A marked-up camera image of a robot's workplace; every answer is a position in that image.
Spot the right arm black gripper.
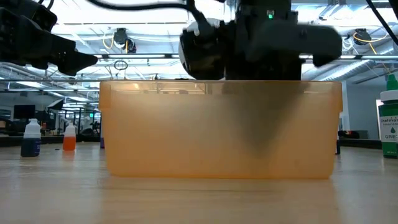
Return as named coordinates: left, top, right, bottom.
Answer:
left=223, top=0, right=343, bottom=158

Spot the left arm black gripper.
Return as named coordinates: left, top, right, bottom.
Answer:
left=0, top=7, right=99, bottom=77

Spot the small orange food coloring bottle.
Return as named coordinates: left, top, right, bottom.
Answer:
left=62, top=123, right=77, bottom=152

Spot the small blue food coloring bottle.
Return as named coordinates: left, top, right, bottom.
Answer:
left=21, top=118, right=42, bottom=158

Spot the orange translucent plastic bin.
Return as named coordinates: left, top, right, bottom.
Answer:
left=98, top=80, right=343, bottom=180

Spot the green Chefmaster food coloring bottle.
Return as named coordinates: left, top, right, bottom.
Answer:
left=378, top=73, right=398, bottom=159

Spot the black computer monitor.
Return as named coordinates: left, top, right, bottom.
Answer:
left=13, top=104, right=36, bottom=120

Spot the black and red bag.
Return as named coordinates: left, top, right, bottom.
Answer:
left=338, top=129, right=369, bottom=140

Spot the thin grey horizontal frame bar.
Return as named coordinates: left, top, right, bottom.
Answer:
left=0, top=78, right=103, bottom=83

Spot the black ceiling cable reel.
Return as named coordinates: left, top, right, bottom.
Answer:
left=353, top=27, right=389, bottom=47
left=112, top=27, right=137, bottom=54

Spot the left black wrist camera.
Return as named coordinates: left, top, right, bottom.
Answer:
left=30, top=0, right=58, bottom=32

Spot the horizontal frame bar with lights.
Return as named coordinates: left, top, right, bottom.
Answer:
left=93, top=53, right=398, bottom=60

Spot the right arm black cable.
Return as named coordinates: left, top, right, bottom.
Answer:
left=86, top=0, right=212, bottom=35

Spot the silver ceiling air duct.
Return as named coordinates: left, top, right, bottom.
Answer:
left=320, top=58, right=389, bottom=82

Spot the thin black diagonal cable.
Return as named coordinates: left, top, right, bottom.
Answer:
left=365, top=0, right=398, bottom=46

